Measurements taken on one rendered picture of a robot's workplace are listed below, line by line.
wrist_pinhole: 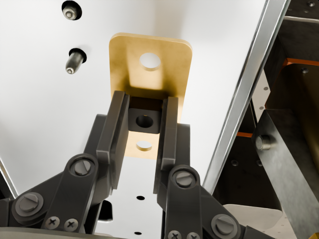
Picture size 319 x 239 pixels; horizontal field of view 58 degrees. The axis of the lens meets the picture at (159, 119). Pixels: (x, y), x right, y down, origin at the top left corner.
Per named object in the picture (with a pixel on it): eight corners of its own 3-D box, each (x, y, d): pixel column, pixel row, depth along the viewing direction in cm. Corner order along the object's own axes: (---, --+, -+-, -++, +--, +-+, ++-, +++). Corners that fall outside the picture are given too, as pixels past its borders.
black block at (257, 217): (255, 85, 56) (293, 234, 35) (204, 79, 56) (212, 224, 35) (264, 62, 52) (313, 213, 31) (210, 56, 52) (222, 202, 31)
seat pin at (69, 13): (86, 6, 18) (75, 22, 16) (74, 4, 18) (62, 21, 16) (85, -6, 17) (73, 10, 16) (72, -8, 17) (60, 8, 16)
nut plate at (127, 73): (173, 158, 19) (172, 173, 18) (114, 151, 19) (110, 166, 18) (194, 40, 13) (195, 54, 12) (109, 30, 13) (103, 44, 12)
